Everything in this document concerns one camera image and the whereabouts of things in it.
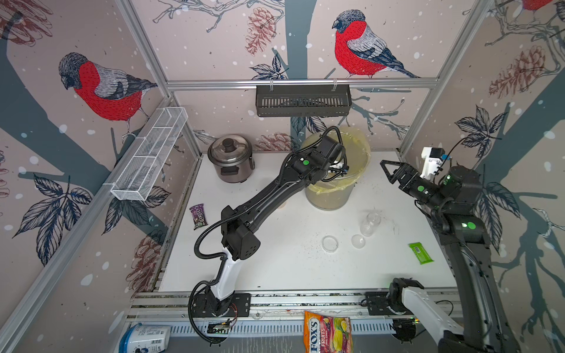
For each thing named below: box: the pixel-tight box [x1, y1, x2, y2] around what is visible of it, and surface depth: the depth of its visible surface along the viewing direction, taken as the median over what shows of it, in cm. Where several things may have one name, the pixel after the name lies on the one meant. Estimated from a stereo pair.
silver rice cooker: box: [207, 133, 256, 184], surface depth 100 cm
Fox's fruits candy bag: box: [303, 311, 354, 353], surface depth 67 cm
